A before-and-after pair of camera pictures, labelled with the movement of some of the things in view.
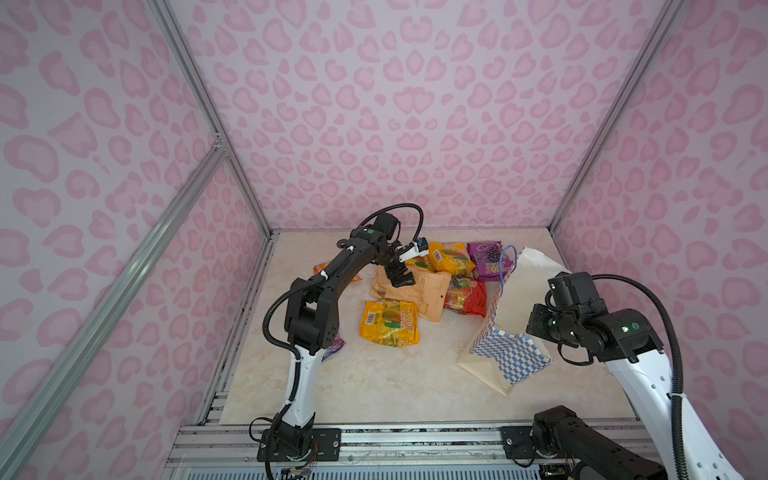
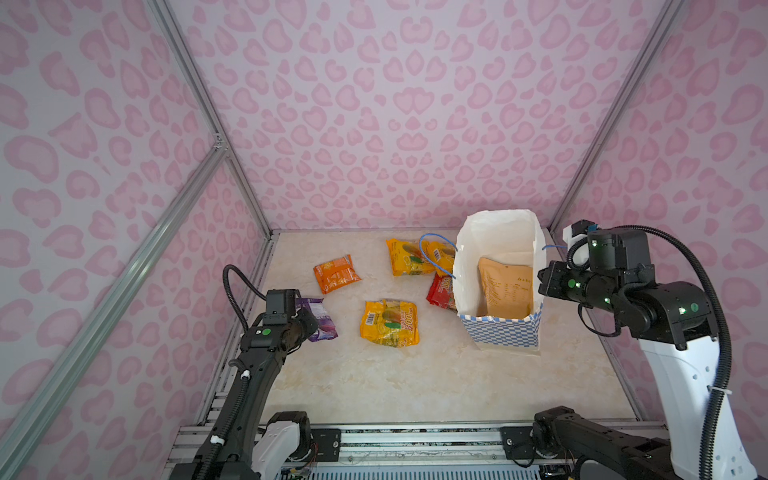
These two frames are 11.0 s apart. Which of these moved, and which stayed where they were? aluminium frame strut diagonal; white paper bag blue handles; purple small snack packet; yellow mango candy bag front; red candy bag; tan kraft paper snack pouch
Moved: red candy bag; tan kraft paper snack pouch; white paper bag blue handles; purple small snack packet
Stayed: aluminium frame strut diagonal; yellow mango candy bag front
